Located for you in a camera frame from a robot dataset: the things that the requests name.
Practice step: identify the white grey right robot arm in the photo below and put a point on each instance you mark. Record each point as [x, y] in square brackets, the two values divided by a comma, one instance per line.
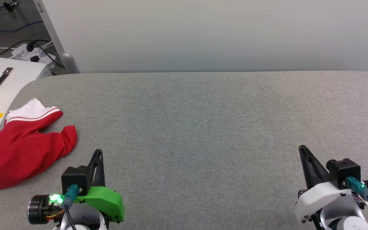
[343, 217]

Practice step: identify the teal left camera connector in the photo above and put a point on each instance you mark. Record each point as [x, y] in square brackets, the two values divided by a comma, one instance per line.
[71, 193]

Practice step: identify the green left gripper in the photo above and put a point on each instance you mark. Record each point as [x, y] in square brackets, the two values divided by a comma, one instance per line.
[107, 201]

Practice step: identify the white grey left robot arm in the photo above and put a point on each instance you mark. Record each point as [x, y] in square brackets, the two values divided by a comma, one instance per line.
[85, 218]

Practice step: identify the teal camera connector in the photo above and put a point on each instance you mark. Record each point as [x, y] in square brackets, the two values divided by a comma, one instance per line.
[356, 187]
[71, 193]

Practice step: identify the white power strip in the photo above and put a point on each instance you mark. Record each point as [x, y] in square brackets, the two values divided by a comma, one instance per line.
[22, 51]

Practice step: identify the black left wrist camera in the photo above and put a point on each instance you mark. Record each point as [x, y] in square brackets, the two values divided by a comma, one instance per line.
[73, 177]

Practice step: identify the teal right camera connector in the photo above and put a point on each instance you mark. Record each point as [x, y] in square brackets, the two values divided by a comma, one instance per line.
[356, 187]

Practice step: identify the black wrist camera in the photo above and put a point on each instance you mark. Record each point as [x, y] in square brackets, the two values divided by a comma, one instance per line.
[73, 177]
[343, 172]

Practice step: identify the white partition panel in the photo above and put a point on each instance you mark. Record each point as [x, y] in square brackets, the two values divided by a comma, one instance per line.
[203, 32]

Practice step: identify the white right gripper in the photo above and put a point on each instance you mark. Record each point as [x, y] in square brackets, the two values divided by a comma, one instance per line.
[318, 198]

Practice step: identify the red and white shirt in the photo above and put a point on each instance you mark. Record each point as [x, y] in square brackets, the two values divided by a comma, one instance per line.
[21, 150]

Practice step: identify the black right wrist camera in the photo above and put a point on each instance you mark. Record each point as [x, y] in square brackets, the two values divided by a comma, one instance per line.
[343, 172]

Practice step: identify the grey metal panel foot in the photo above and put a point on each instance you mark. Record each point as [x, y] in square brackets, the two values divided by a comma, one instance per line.
[69, 62]

